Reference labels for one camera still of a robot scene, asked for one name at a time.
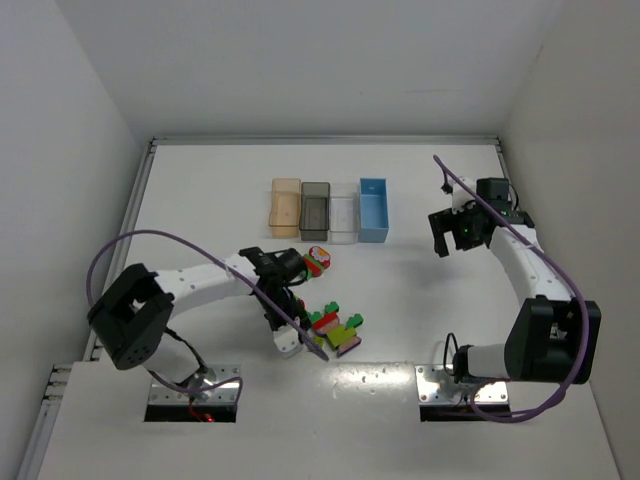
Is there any red flower lego brick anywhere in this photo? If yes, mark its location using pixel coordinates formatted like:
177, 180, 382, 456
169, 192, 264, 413
309, 246, 331, 269

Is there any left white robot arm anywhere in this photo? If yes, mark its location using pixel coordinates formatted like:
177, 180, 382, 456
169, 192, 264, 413
88, 247, 312, 394

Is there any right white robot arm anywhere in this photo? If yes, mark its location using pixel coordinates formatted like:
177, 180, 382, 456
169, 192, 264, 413
428, 178, 601, 384

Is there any red lime green lego stack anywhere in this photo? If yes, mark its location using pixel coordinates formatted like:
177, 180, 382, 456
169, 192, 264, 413
299, 301, 340, 336

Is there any lime purple lego stack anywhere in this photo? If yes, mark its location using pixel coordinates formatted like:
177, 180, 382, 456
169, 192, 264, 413
324, 313, 364, 357

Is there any blue container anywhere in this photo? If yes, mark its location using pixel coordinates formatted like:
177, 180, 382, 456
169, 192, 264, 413
358, 178, 389, 243

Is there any orange transparent container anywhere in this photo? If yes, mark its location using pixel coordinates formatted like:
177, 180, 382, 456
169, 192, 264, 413
269, 178, 301, 238

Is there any clear transparent container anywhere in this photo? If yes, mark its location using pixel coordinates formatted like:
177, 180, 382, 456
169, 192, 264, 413
329, 183, 359, 244

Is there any dark grey transparent container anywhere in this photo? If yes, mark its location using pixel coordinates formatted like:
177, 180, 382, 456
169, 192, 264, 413
299, 182, 330, 242

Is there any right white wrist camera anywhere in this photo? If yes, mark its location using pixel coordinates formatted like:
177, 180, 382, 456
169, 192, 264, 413
441, 174, 476, 214

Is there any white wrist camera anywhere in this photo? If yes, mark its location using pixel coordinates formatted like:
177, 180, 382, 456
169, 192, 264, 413
272, 325, 302, 358
441, 174, 476, 214

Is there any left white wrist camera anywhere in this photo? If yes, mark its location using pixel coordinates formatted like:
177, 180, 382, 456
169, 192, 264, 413
272, 325, 302, 358

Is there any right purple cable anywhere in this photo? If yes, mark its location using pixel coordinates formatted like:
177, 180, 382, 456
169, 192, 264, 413
432, 153, 594, 425

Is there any purple cable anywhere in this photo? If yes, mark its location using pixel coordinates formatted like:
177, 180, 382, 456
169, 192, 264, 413
86, 228, 331, 401
432, 153, 594, 425

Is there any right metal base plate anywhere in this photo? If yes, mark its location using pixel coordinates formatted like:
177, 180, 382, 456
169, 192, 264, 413
415, 364, 509, 407

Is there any metal base plate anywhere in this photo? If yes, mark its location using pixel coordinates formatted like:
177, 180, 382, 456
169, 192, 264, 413
415, 364, 509, 407
148, 365, 242, 407

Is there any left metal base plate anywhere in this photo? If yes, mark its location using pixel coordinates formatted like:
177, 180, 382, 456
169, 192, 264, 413
148, 365, 242, 407

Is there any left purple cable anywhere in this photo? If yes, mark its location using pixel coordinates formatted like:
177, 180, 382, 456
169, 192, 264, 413
86, 228, 331, 401

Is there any aluminium frame rail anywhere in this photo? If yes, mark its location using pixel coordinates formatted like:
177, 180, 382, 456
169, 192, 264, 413
38, 137, 513, 479

